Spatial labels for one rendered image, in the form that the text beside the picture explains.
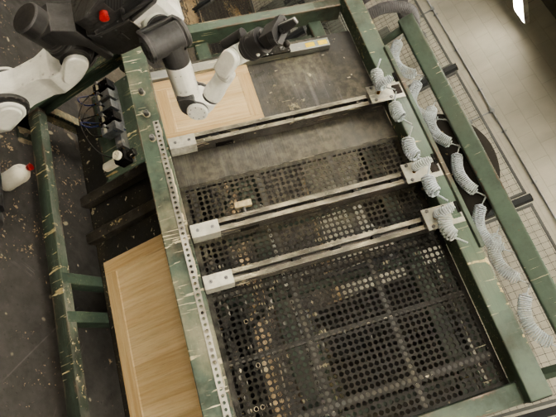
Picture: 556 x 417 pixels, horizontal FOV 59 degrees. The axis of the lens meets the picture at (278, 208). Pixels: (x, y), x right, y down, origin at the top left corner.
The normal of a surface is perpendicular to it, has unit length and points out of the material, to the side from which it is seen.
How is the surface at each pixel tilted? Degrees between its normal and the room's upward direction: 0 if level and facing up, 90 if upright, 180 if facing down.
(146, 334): 90
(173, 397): 90
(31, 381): 0
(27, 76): 80
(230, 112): 60
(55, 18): 45
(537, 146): 90
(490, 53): 90
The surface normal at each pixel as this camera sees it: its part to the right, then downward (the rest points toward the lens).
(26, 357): 0.86, -0.41
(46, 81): -0.13, 0.94
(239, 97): 0.06, -0.40
